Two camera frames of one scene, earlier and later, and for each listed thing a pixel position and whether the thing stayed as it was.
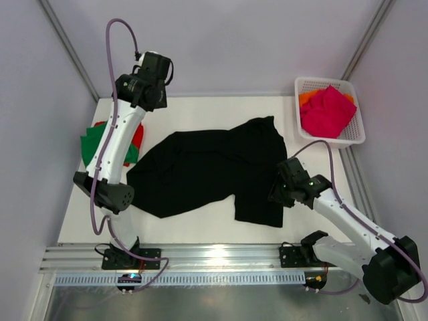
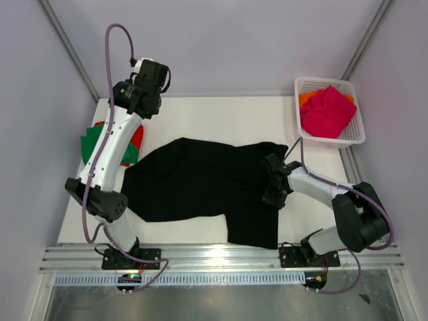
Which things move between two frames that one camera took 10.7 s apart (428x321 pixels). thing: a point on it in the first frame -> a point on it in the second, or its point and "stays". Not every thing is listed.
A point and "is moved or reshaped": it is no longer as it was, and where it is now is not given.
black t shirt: [185, 170] is moved or reshaped
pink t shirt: [327, 113] stays
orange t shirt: [305, 97] stays
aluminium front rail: [195, 258] stays
